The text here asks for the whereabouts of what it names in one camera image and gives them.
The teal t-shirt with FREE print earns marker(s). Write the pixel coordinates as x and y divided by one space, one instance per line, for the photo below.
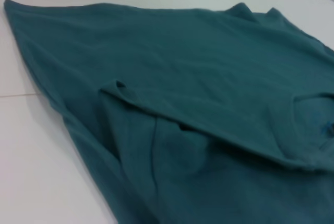
182 104

